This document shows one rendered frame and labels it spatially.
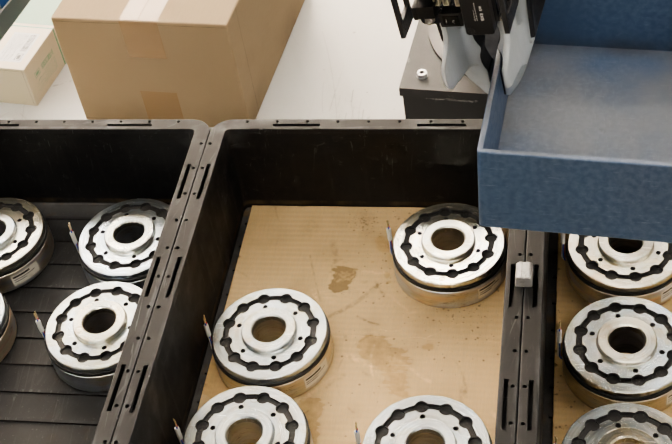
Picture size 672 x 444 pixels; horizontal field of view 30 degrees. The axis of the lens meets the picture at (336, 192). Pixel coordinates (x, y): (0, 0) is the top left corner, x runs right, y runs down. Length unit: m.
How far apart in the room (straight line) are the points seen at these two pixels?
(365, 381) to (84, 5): 0.65
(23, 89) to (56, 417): 0.63
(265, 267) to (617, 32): 0.41
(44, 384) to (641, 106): 0.57
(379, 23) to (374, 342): 0.65
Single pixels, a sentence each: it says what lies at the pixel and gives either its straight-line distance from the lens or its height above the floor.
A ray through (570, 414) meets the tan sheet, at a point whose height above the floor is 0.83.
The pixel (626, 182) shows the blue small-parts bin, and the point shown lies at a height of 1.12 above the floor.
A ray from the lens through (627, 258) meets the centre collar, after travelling 1.11.
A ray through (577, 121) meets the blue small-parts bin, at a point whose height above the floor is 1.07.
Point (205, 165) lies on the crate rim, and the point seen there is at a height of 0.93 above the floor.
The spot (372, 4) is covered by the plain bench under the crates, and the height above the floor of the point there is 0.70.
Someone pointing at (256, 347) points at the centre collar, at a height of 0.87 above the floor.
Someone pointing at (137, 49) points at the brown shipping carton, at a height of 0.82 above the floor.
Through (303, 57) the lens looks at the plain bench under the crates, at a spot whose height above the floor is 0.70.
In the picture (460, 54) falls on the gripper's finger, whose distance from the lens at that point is 0.86.
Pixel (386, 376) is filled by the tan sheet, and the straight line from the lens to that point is 1.09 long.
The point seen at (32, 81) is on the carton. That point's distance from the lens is 1.65.
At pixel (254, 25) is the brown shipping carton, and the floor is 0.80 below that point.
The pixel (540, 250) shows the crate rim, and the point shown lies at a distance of 1.03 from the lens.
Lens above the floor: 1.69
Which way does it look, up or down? 44 degrees down
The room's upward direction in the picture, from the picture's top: 10 degrees counter-clockwise
